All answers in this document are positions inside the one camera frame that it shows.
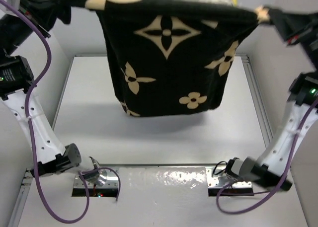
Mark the aluminium rail frame left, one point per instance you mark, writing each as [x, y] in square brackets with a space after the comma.
[21, 199]

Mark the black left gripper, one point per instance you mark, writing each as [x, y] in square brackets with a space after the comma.
[40, 9]

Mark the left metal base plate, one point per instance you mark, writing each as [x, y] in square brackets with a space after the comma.
[107, 179]

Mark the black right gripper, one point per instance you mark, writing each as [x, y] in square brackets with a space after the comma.
[292, 26]

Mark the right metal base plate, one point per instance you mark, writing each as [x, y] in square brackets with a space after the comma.
[219, 181]

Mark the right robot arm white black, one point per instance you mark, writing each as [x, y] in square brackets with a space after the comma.
[270, 170]

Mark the black pillowcase with beige flowers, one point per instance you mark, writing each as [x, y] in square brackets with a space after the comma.
[170, 57]

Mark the metal base plate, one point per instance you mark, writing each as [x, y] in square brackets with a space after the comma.
[219, 181]
[107, 179]

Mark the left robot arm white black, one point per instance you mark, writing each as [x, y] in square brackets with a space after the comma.
[17, 87]

